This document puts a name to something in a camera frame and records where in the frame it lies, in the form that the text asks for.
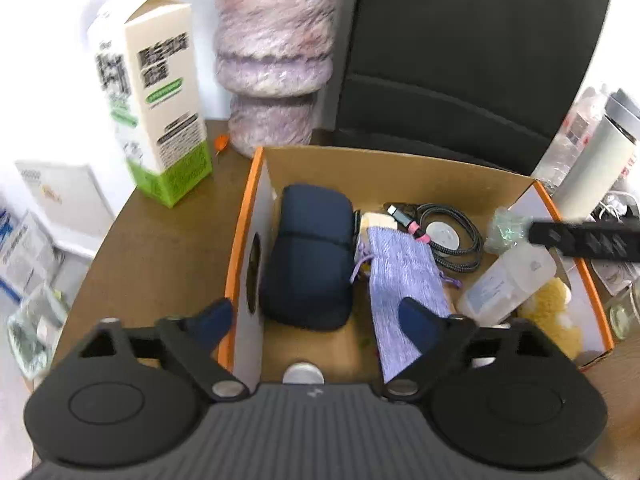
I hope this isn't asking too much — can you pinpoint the white bottle cap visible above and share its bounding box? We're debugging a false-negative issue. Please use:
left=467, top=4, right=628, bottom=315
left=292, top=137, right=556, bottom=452
left=281, top=361, right=325, bottom=385

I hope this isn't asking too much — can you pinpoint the clear glass cup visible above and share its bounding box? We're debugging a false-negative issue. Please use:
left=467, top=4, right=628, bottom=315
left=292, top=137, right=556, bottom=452
left=608, top=280, right=640, bottom=342

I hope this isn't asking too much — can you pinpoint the iridescent plastic bag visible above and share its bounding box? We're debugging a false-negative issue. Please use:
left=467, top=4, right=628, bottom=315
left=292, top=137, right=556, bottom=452
left=483, top=206, right=534, bottom=256

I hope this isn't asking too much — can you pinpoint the white round disc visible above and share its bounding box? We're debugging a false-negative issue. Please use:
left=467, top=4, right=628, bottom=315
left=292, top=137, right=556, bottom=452
left=424, top=220, right=460, bottom=250

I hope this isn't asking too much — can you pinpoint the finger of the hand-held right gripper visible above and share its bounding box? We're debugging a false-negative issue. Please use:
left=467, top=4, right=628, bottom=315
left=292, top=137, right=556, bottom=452
left=528, top=215, right=640, bottom=262

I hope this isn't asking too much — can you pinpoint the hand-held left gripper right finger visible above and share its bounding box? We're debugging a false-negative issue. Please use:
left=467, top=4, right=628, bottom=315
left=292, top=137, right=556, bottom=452
left=382, top=296, right=552, bottom=403

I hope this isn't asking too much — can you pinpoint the yellow white plush toy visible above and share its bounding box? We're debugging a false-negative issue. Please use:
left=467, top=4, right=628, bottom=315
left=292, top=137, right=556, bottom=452
left=517, top=277, right=584, bottom=361

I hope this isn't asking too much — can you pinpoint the white cardboard box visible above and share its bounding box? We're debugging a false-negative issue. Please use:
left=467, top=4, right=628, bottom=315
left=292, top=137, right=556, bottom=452
left=14, top=159, right=117, bottom=257

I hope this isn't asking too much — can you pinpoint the grey braided cable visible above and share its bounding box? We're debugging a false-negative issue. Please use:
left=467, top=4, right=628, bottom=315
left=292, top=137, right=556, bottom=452
left=383, top=202, right=485, bottom=275

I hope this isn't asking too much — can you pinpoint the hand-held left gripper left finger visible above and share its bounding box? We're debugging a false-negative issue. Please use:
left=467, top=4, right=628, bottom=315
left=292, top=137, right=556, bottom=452
left=79, top=297, right=252, bottom=403

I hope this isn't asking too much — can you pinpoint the red cardboard box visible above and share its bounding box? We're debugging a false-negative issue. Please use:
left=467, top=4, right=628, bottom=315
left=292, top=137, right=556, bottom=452
left=217, top=145, right=615, bottom=387

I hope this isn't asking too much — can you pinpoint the white thermos bottle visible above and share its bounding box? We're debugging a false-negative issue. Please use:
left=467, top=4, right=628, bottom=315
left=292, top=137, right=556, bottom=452
left=554, top=87, right=640, bottom=222

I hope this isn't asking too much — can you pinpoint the purple drawstring pouch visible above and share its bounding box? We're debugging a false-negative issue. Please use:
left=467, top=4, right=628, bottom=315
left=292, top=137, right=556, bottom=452
left=351, top=225, right=454, bottom=384

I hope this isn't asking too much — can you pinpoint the black office chair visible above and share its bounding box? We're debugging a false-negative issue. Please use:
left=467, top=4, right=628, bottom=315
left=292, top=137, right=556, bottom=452
left=332, top=0, right=612, bottom=177

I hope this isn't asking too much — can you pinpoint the white green milk carton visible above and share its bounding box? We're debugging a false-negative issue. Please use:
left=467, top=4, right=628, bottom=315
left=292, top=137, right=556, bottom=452
left=87, top=0, right=214, bottom=210

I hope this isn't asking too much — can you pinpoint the brown wooden desk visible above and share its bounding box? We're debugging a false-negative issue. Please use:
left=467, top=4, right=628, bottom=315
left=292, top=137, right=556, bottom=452
left=30, top=117, right=640, bottom=467

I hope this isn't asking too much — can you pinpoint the navy zip case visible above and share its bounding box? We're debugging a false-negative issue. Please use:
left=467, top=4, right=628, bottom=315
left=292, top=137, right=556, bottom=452
left=258, top=183, right=357, bottom=332

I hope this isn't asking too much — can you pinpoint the clear plastic water bottle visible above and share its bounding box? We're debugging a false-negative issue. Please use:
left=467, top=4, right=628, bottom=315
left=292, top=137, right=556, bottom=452
left=539, top=85, right=610, bottom=197

